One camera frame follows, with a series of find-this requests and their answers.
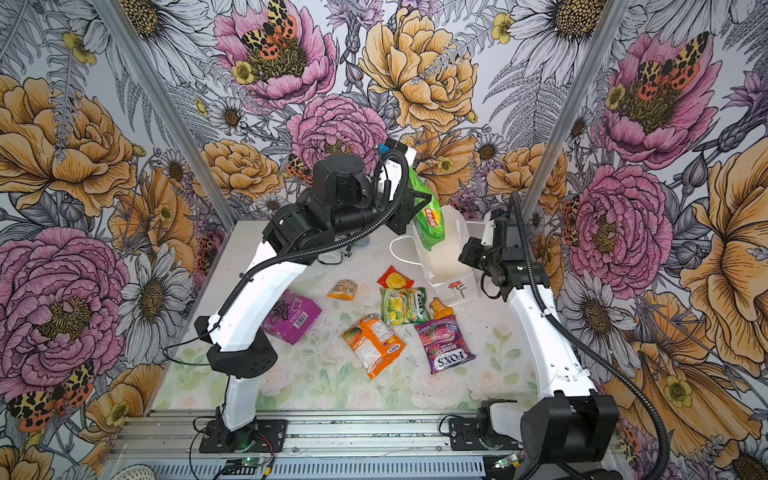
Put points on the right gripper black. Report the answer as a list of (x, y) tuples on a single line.
[(469, 249)]

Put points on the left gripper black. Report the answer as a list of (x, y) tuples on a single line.
[(406, 208)]

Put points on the green Lays chips bag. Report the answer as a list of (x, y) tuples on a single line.
[(429, 221)]

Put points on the white paper bag red flower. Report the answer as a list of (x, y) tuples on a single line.
[(453, 282)]

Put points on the purple snack packet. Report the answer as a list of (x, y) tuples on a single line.
[(291, 317)]

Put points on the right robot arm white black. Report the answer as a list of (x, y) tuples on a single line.
[(570, 422)]

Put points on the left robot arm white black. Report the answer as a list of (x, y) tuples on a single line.
[(343, 205)]

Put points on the green yellow candy bag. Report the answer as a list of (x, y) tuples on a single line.
[(404, 306)]

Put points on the purple Fox's candy bag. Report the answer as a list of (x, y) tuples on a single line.
[(444, 344)]

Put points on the red yellow snack packet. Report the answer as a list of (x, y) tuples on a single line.
[(393, 279)]

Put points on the small orange snack packet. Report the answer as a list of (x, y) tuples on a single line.
[(440, 310)]

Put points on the small tan snack packet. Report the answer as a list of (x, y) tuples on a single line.
[(344, 290)]

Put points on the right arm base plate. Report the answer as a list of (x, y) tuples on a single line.
[(469, 434)]

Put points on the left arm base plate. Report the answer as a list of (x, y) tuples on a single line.
[(260, 436)]

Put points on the aluminium rail frame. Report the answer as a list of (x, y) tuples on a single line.
[(315, 445)]

